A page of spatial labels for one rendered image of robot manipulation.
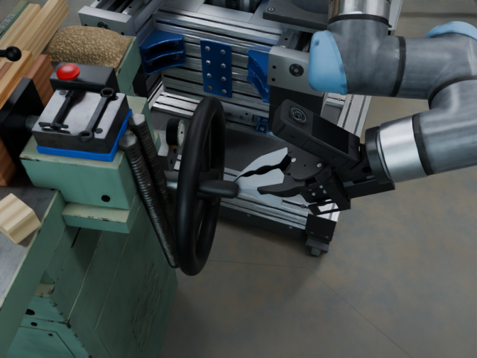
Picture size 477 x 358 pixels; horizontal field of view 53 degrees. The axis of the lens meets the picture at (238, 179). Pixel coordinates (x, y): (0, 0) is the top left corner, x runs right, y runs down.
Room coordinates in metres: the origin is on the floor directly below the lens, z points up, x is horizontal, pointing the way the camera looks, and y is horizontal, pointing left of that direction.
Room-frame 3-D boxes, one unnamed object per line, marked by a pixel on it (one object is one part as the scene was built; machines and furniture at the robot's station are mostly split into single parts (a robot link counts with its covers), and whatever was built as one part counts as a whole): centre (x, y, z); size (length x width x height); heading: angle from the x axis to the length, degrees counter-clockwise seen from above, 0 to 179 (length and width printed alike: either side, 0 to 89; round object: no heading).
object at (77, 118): (0.48, 0.20, 0.99); 0.13 x 0.11 x 0.06; 171
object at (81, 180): (0.47, 0.21, 0.91); 0.15 x 0.14 x 0.09; 171
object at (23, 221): (0.35, 0.29, 0.92); 0.05 x 0.04 x 0.03; 53
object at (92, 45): (0.73, 0.27, 0.92); 0.14 x 0.09 x 0.04; 81
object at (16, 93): (0.48, 0.27, 0.95); 0.09 x 0.07 x 0.09; 171
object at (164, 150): (0.77, 0.21, 0.58); 0.12 x 0.08 x 0.08; 81
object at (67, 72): (0.51, 0.22, 1.02); 0.03 x 0.03 x 0.01
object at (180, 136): (0.76, 0.14, 0.65); 0.06 x 0.04 x 0.08; 171
